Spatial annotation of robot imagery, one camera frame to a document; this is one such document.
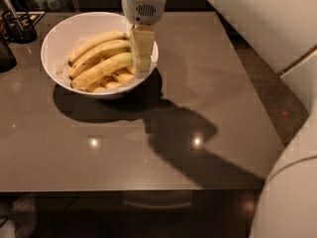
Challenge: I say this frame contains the dark round container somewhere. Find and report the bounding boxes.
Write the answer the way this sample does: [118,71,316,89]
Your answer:
[0,39,17,72]

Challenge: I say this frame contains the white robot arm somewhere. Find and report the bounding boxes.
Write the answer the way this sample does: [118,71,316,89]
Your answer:
[207,0,317,238]

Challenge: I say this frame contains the yellow banana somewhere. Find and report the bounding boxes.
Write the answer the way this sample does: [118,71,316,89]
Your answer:
[68,31,129,65]
[112,65,135,84]
[70,53,133,89]
[69,40,131,79]

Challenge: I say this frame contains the white ceramic bowl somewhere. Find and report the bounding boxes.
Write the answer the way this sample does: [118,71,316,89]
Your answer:
[41,12,159,99]

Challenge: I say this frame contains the small bottom banana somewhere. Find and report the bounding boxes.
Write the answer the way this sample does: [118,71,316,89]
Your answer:
[87,76,121,92]

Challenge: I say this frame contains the black wire utensil holder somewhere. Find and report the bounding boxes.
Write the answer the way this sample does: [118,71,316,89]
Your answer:
[3,11,38,44]

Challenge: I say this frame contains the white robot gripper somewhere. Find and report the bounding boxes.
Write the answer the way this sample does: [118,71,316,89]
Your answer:
[122,0,166,78]

